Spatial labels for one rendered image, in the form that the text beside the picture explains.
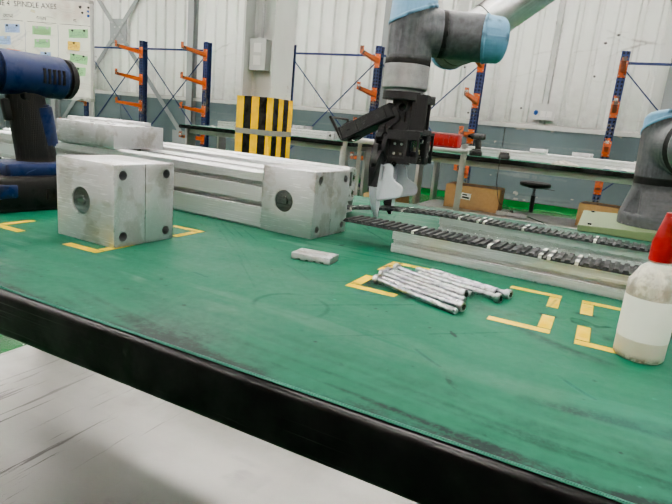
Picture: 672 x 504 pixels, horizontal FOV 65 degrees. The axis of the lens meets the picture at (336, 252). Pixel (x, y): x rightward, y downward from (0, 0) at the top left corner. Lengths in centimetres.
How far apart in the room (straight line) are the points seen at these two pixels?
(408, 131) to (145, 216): 44
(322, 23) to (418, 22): 888
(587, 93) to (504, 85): 113
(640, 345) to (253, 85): 409
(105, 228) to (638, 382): 54
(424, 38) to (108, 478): 101
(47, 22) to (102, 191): 607
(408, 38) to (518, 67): 765
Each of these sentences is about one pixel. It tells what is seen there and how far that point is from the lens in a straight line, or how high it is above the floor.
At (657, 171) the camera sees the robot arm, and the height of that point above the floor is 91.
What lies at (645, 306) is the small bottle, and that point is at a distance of 47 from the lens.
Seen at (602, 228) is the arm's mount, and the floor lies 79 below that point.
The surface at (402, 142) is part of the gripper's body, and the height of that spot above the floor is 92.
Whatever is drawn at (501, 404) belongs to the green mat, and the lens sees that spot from 36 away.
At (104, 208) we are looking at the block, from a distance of 66.
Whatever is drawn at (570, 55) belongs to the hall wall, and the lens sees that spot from 851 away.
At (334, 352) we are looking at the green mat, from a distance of 39.
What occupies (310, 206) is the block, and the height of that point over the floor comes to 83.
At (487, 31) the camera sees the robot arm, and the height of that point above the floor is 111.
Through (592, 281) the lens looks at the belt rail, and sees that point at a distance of 68.
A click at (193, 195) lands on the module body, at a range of 88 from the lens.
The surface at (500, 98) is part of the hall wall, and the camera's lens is 854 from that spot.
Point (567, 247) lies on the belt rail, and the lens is 86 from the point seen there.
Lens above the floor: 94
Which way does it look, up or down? 13 degrees down
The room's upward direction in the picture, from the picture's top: 5 degrees clockwise
